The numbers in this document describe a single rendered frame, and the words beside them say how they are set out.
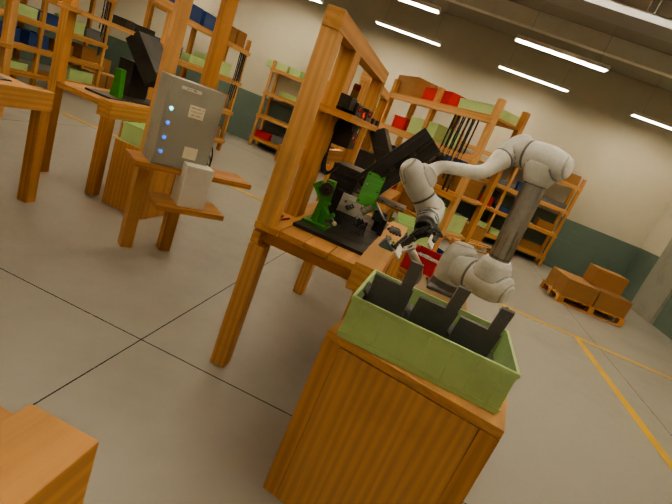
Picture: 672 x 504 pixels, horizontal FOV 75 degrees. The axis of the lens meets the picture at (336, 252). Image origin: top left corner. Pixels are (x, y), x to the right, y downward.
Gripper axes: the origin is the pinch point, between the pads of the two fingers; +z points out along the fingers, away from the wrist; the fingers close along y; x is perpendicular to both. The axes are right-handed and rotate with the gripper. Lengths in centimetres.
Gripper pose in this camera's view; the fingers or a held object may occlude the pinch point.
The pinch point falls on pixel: (413, 249)
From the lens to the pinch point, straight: 161.1
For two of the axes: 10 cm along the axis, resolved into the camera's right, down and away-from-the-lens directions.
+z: -3.7, 4.9, -7.9
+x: 4.6, 8.3, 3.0
